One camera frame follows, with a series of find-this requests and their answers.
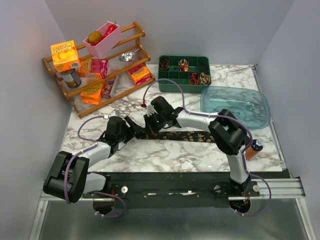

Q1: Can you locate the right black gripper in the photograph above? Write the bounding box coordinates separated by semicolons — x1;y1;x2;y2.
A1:
143;111;166;136

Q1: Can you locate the black leaf patterned tie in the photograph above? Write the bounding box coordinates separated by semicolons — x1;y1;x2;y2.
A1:
135;131;215;143

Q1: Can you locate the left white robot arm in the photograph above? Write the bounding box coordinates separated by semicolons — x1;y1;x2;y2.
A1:
43;116;143;204

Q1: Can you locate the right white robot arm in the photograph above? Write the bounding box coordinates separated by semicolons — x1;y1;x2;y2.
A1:
141;96;252;196

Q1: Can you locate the rolled orange black tie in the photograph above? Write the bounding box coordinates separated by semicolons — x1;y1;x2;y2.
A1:
189;72;200;85

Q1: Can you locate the orange sponge box right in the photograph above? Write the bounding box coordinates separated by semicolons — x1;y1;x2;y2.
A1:
126;64;151;86

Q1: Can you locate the orange sponge box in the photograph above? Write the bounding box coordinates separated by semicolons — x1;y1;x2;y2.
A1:
126;64;151;86
80;82;104;105

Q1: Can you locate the green divided organizer tray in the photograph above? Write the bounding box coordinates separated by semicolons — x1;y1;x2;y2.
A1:
158;55;212;94

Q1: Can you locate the rolled dark orange tie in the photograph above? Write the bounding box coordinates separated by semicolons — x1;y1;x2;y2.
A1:
159;57;170;71

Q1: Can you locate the rolled tan patterned tie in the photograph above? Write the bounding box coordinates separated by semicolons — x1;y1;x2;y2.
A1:
199;72;211;86

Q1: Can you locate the red white small box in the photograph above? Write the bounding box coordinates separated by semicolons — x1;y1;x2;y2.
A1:
101;76;119;99

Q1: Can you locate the rolled red patterned tie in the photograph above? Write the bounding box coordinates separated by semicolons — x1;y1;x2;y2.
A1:
178;59;189;72

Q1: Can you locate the orange sponge box bottom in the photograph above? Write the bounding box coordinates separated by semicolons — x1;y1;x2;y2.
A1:
80;82;104;105

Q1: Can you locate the wooden tiered rack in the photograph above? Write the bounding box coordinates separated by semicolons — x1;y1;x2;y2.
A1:
43;21;155;118

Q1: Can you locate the metal spoon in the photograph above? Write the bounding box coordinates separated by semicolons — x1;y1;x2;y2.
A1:
118;48;140;63

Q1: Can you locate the pink scrub sponge box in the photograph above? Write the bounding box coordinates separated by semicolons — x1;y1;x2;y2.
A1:
77;58;109;79

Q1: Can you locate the dark glass jar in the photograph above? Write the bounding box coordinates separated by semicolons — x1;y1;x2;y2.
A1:
60;68;82;89

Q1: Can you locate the teal plastic tub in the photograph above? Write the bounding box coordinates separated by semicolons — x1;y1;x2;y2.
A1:
200;86;271;130

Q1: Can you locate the pink plastic bin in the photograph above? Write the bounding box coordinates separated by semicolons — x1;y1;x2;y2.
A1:
83;21;123;59

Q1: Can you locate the orange bottle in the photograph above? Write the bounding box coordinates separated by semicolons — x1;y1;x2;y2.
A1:
245;139;264;161

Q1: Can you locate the orange scrub daddy box top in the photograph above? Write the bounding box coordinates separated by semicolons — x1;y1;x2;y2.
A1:
50;40;81;72

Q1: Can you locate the brown round fruit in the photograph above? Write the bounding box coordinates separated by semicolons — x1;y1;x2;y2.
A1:
87;31;103;45

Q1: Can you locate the red chili pepper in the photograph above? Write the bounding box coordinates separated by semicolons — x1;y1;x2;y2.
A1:
90;22;118;46

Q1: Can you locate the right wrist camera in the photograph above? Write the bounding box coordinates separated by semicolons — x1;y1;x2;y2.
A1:
141;103;157;117

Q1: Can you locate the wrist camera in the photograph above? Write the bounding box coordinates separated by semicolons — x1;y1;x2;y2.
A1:
103;109;120;120
141;103;157;117

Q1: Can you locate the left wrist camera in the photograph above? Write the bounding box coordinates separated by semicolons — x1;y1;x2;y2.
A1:
103;109;120;120

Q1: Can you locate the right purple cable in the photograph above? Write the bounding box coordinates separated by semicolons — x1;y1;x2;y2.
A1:
142;78;272;217

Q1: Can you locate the purple cable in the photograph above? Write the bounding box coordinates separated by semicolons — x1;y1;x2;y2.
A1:
142;78;272;217
63;115;127;219

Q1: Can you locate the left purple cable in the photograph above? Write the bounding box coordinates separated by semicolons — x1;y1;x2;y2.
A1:
63;115;127;219

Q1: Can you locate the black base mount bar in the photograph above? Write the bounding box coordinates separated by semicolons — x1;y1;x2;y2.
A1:
82;171;261;209

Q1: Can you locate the aluminium rail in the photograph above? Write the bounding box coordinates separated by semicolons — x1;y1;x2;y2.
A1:
40;178;306;202

